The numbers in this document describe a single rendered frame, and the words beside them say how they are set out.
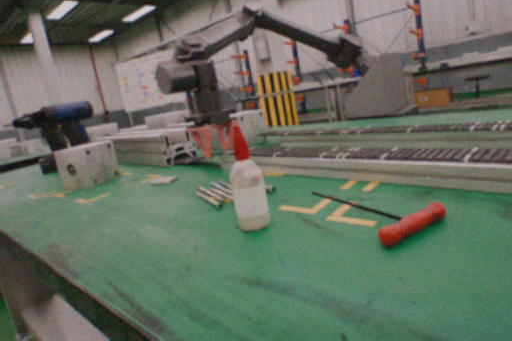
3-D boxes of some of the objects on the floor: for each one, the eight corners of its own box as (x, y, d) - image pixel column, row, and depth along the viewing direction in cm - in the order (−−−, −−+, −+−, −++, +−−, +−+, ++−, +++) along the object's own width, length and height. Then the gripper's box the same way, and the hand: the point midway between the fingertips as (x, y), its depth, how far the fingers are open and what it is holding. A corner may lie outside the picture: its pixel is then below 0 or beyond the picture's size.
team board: (129, 159, 679) (106, 64, 647) (145, 153, 724) (124, 64, 692) (191, 152, 621) (168, 47, 589) (204, 146, 666) (184, 48, 634)
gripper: (193, 88, 67) (208, 162, 69) (232, 82, 73) (245, 150, 76) (177, 92, 72) (191, 161, 74) (215, 86, 79) (227, 150, 81)
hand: (218, 152), depth 75 cm, fingers closed on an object, 5 cm apart
